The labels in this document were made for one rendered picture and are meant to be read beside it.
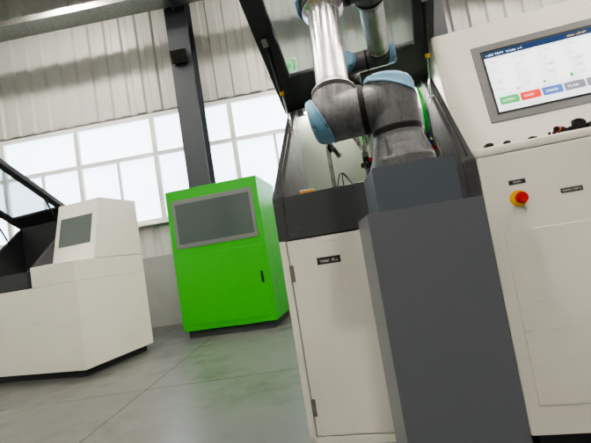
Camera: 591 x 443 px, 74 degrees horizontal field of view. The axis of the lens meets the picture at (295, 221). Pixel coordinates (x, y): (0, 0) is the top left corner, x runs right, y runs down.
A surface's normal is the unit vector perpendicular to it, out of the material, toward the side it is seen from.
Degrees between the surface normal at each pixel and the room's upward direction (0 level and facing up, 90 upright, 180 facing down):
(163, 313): 90
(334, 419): 90
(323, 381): 90
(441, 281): 90
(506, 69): 76
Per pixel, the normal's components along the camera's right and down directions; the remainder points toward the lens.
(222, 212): -0.18, -0.04
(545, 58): -0.27, -0.27
